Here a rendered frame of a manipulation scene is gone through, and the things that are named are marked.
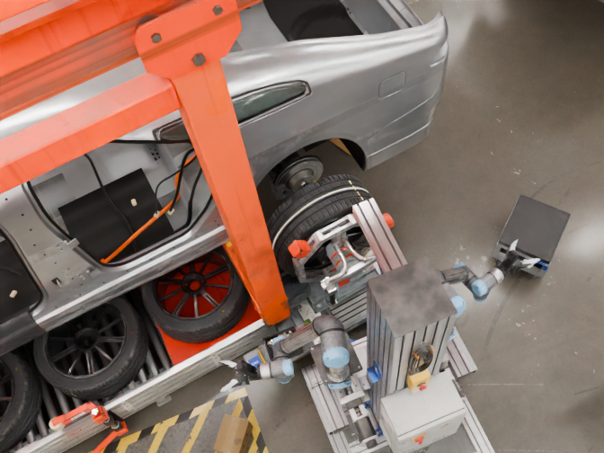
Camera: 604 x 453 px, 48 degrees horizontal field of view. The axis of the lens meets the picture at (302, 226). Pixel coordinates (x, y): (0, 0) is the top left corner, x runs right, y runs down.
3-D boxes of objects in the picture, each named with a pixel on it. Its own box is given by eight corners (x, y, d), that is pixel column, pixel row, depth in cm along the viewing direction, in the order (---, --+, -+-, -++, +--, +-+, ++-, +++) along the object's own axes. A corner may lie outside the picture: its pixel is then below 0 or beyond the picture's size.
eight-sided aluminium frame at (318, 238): (375, 244, 422) (376, 199, 374) (380, 252, 419) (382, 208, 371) (297, 285, 414) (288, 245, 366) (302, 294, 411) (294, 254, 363)
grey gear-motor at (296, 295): (286, 256, 479) (279, 234, 448) (315, 305, 460) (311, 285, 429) (262, 269, 476) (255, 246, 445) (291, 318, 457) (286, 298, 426)
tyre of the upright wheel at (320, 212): (248, 255, 408) (333, 236, 447) (266, 287, 398) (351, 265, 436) (288, 180, 364) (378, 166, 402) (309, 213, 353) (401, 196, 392)
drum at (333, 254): (345, 244, 401) (344, 233, 389) (364, 272, 392) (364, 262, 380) (324, 255, 399) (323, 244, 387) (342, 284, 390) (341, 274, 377)
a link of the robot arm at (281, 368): (295, 377, 327) (293, 372, 320) (271, 380, 327) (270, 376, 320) (292, 361, 331) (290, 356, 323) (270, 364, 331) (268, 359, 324)
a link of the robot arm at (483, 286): (468, 288, 341) (471, 281, 333) (485, 276, 343) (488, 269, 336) (480, 300, 337) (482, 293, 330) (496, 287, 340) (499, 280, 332)
